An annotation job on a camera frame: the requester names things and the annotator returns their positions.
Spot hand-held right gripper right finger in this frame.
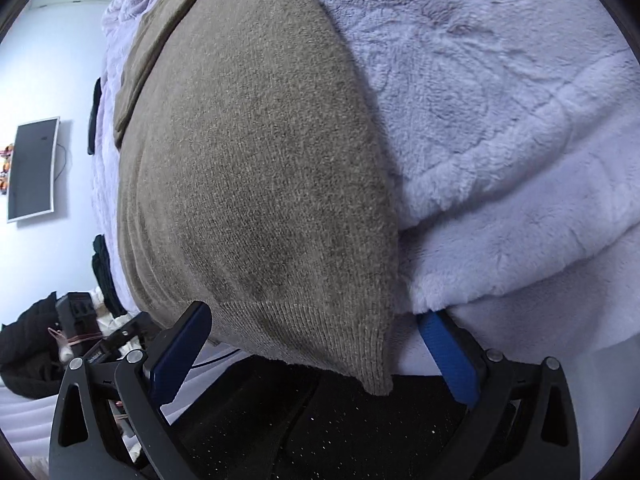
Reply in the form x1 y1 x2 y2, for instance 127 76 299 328
419 310 581 480

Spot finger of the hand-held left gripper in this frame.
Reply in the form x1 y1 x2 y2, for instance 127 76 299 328
102 316 151 356

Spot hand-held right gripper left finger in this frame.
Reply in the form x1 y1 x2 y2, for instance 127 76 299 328
49 301 213 480

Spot brown knit sweater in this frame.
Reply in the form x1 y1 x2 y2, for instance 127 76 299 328
112 0 403 397

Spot dark green hanging clothes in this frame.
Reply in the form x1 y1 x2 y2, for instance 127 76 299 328
91 235 123 318

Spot black jacket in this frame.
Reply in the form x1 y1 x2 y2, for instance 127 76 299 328
0 290 68 401

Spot person's black speckled pants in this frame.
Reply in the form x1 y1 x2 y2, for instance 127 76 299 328
160 350 471 480

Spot flat black oval object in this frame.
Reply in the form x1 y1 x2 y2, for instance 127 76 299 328
87 78 102 156

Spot lavender fleece blanket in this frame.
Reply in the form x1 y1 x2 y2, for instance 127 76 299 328
91 0 640 376

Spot wall-mounted monitor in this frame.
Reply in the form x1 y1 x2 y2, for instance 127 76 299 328
6 116 61 223

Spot orange wall ornaments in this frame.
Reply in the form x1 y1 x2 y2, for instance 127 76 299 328
0 144 14 196

